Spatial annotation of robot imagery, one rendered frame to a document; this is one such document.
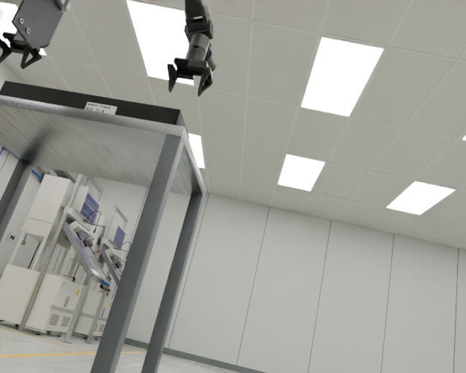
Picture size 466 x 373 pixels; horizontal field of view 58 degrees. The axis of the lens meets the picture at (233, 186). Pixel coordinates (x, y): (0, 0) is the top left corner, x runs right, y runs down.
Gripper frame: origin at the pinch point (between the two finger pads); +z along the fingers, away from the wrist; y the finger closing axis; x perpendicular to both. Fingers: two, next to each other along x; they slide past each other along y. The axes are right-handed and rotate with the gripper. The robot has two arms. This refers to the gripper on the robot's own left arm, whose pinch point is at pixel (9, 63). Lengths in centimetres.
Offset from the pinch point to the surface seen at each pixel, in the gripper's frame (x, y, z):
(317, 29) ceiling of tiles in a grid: -184, -88, -208
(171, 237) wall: -659, 109, -115
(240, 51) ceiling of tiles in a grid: -228, -17, -209
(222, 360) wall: -673, -34, 69
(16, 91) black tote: -1.3, -5.5, 8.7
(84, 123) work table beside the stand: 8.0, -36.2, 19.7
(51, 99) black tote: -1.2, -17.6, 9.3
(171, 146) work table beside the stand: 10, -62, 23
